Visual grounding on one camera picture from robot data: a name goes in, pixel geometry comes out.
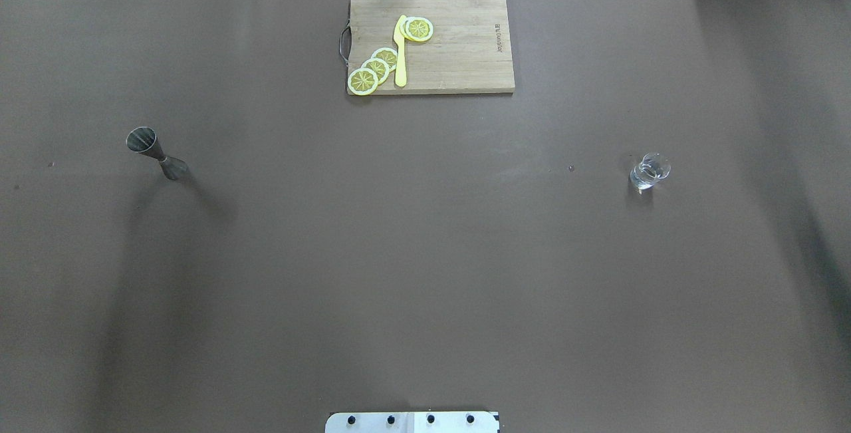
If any clear glass measuring cup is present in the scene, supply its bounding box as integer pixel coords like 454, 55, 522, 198
629, 153, 671, 191

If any upper lemon slice of row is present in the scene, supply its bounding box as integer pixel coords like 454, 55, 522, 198
371, 47, 398, 72

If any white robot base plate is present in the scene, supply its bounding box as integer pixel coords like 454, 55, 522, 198
324, 410, 501, 432

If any yellow plastic knife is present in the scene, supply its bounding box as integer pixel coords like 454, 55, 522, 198
393, 15, 408, 87

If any wooden cutting board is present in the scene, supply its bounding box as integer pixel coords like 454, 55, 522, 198
348, 0, 515, 94

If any steel double jigger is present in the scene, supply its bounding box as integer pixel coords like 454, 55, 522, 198
126, 126, 189, 181

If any lemon slice near blade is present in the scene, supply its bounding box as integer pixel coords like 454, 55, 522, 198
400, 17, 434, 43

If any lemon slice of row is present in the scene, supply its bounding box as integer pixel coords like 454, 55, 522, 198
361, 57, 392, 85
371, 47, 398, 72
347, 67, 381, 96

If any lower lemon slice of row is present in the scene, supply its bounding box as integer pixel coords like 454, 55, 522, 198
347, 67, 381, 96

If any middle lemon slice of row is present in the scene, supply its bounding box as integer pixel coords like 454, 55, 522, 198
361, 57, 392, 85

